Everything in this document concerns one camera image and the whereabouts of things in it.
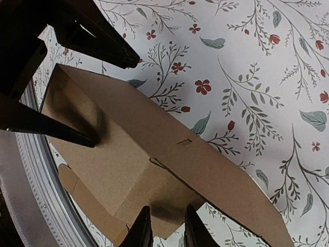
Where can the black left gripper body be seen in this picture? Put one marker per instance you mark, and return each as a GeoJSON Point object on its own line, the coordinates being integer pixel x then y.
{"type": "Point", "coordinates": [21, 49]}

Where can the floral patterned table mat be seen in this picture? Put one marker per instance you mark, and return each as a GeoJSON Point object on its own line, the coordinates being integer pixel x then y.
{"type": "Point", "coordinates": [250, 77]}

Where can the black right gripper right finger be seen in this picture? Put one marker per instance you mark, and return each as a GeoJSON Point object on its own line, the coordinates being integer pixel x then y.
{"type": "Point", "coordinates": [196, 234]}

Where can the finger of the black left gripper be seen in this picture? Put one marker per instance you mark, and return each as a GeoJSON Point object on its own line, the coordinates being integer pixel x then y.
{"type": "Point", "coordinates": [17, 117]}
{"type": "Point", "coordinates": [80, 26]}

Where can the brown cardboard box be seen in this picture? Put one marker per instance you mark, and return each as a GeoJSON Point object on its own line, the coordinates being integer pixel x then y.
{"type": "Point", "coordinates": [146, 158]}

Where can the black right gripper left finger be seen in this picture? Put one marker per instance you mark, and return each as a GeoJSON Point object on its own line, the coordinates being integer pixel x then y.
{"type": "Point", "coordinates": [140, 234]}

